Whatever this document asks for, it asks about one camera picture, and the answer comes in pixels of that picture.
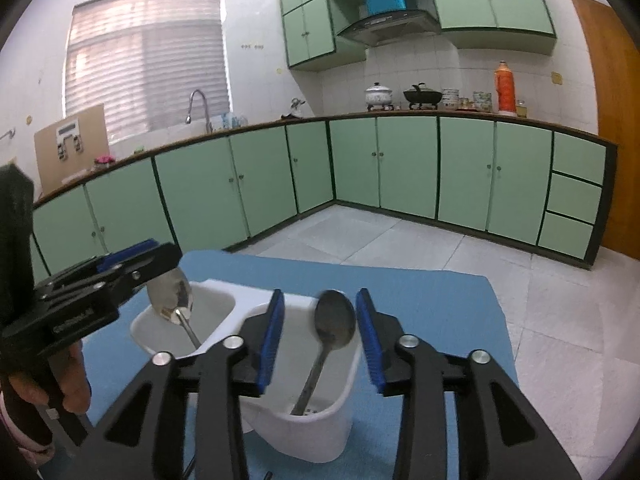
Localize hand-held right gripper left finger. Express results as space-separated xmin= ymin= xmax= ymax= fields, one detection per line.
xmin=60 ymin=289 xmax=286 ymax=480

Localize black wok with lid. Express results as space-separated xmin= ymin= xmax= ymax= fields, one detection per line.
xmin=403 ymin=83 xmax=443 ymax=106

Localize green base cabinets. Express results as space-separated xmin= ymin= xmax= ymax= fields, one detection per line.
xmin=30 ymin=115 xmax=618 ymax=273

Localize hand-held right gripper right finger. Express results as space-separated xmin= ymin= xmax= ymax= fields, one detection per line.
xmin=355 ymin=287 xmax=583 ymax=480

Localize black range hood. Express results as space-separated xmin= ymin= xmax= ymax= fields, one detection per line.
xmin=336 ymin=10 xmax=442 ymax=47

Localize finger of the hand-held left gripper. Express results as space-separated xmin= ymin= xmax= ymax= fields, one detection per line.
xmin=37 ymin=242 xmax=183 ymax=311
xmin=35 ymin=239 xmax=162 ymax=293

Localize person's left hand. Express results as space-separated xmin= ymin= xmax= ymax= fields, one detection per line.
xmin=5 ymin=342 xmax=93 ymax=441

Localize window blind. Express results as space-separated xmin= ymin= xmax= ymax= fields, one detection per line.
xmin=62 ymin=0 xmax=232 ymax=146

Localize cardboard box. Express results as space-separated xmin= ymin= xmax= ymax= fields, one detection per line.
xmin=34 ymin=103 xmax=110 ymax=196

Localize gas stove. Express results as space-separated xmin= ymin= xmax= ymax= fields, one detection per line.
xmin=366 ymin=101 xmax=445 ymax=112

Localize white lidded pot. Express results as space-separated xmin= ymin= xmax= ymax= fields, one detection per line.
xmin=365 ymin=82 xmax=396 ymax=107

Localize orange thermos flask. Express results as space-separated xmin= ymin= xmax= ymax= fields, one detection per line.
xmin=494 ymin=61 xmax=517 ymax=115

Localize metal kitchen faucet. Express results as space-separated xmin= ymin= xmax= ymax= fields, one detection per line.
xmin=186 ymin=89 xmax=213 ymax=135

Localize metal spoon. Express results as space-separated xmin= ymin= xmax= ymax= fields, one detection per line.
xmin=146 ymin=266 xmax=203 ymax=350
xmin=290 ymin=289 xmax=357 ymax=417

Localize white utensil holder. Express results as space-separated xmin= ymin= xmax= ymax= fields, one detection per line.
xmin=130 ymin=280 xmax=362 ymax=463

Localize wooden door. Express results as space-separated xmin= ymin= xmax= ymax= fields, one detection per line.
xmin=567 ymin=0 xmax=640 ymax=261

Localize blue table mat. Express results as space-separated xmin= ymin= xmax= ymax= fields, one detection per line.
xmin=42 ymin=250 xmax=518 ymax=480

